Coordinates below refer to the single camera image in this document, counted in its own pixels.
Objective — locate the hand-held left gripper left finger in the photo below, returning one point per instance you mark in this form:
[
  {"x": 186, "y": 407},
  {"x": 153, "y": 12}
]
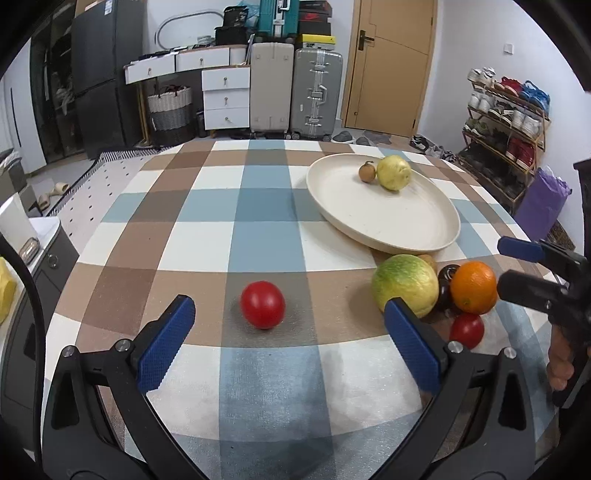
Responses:
[{"x": 166, "y": 341}]

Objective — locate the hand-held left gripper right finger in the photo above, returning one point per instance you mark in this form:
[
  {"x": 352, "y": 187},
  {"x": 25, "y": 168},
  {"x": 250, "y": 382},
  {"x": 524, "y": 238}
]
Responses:
[{"x": 411, "y": 341}]

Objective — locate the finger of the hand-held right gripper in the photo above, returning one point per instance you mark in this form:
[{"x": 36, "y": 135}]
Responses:
[
  {"x": 526, "y": 288},
  {"x": 521, "y": 249}
]

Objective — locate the orange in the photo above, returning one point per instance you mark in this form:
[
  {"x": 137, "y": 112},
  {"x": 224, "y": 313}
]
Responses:
[{"x": 473, "y": 287}]

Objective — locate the red tomato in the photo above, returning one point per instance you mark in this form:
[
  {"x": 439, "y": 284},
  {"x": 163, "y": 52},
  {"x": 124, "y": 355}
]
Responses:
[
  {"x": 263, "y": 304},
  {"x": 467, "y": 331}
]

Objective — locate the large green-yellow citrus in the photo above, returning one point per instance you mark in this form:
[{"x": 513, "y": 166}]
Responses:
[{"x": 405, "y": 284}]

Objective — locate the dark purple mangosteen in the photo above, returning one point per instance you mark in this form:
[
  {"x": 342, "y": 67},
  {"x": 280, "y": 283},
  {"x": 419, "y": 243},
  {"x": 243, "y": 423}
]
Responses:
[{"x": 444, "y": 288}]

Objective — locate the brown-yellow speckled fruit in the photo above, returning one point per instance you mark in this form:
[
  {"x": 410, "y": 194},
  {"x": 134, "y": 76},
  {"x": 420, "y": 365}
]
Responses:
[{"x": 429, "y": 261}]

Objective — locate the cream round plate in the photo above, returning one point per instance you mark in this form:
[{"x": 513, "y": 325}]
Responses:
[{"x": 383, "y": 217}]

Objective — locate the person's right hand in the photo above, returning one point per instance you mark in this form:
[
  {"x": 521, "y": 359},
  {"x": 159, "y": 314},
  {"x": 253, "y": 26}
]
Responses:
[{"x": 559, "y": 364}]

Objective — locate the patterned woven mat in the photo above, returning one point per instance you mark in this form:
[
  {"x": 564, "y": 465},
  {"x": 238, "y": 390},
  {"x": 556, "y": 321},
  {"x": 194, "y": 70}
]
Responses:
[{"x": 561, "y": 235}]

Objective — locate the purple bag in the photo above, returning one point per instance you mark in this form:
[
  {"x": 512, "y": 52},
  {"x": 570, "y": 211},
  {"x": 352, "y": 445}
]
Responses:
[{"x": 542, "y": 201}]

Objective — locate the metal shoe rack with shoes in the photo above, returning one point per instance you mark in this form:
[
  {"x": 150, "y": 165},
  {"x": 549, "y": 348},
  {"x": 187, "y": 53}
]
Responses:
[{"x": 505, "y": 134}]

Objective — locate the pair of sneakers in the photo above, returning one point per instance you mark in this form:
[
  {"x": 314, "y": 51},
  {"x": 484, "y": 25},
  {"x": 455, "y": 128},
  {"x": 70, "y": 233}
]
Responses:
[{"x": 429, "y": 146}]

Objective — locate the grey side cabinet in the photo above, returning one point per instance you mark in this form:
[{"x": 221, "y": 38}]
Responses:
[{"x": 46, "y": 263}]

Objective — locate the yellow guava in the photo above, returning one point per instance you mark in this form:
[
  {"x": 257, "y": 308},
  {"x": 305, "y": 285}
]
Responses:
[{"x": 394, "y": 173}]

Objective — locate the yellow cloth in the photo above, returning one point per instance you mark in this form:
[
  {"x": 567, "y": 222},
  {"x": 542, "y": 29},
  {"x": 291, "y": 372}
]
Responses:
[{"x": 5, "y": 290}]

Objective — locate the striped-edge floor rug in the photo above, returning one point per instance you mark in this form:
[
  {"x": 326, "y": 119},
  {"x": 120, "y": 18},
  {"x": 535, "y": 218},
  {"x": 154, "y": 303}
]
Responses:
[{"x": 97, "y": 184}]

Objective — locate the small brown longan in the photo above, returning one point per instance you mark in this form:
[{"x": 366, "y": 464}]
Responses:
[{"x": 367, "y": 172}]

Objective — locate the checkered tablecloth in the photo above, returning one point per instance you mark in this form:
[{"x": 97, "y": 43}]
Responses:
[{"x": 258, "y": 194}]

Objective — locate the beige slipper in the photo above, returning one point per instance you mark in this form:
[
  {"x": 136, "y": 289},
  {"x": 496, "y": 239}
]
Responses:
[
  {"x": 44, "y": 201},
  {"x": 60, "y": 187}
]

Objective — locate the grey slipper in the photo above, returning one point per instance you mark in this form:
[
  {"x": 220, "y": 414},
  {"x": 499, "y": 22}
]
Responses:
[
  {"x": 371, "y": 139},
  {"x": 342, "y": 137}
]

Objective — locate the wooden door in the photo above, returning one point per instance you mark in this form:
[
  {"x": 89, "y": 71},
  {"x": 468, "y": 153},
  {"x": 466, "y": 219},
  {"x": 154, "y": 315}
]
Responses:
[{"x": 392, "y": 69}]

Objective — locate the woven laundry basket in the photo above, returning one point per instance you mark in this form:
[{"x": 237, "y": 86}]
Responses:
[{"x": 170, "y": 115}]

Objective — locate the white drawer cabinet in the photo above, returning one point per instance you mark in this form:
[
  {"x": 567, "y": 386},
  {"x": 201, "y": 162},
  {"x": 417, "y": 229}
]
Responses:
[{"x": 225, "y": 99}]

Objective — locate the silver suitcase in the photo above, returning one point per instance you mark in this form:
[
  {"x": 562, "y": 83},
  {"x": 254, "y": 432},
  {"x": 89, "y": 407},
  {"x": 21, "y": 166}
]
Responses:
[{"x": 316, "y": 92}]

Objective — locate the black refrigerator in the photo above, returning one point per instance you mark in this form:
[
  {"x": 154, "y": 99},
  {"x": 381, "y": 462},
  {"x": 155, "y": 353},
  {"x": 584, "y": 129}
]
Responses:
[{"x": 108, "y": 78}]

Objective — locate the beige suitcase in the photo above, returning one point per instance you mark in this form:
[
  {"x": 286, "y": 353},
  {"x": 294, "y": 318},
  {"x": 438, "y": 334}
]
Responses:
[{"x": 271, "y": 87}]

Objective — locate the white desk with drawers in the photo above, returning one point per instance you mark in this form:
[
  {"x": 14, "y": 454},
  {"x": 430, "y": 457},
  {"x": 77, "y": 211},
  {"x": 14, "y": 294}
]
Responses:
[{"x": 184, "y": 60}]

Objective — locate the yellow-label shoe box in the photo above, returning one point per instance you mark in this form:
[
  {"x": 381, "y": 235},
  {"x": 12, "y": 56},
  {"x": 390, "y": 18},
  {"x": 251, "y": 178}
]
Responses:
[{"x": 316, "y": 41}]

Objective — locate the black storage box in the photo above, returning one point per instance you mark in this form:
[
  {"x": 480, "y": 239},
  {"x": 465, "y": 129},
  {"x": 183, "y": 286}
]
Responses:
[{"x": 233, "y": 25}]

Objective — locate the curved metal tube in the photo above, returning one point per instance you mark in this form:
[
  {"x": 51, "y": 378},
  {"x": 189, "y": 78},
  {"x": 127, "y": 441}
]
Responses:
[{"x": 184, "y": 18}]

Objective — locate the teal suitcase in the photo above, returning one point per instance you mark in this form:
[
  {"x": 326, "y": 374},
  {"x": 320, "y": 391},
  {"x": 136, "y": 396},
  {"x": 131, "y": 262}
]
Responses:
[{"x": 277, "y": 21}]

